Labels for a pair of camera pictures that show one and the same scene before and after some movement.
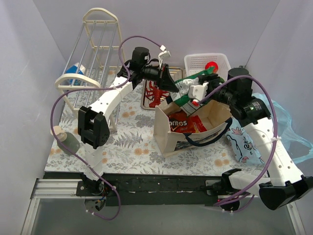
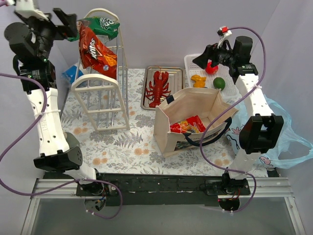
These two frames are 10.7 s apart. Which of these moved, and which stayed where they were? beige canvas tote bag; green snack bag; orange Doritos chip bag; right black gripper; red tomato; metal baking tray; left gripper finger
Moved: orange Doritos chip bag; left gripper finger; right black gripper; green snack bag
Stayed: metal baking tray; red tomato; beige canvas tote bag
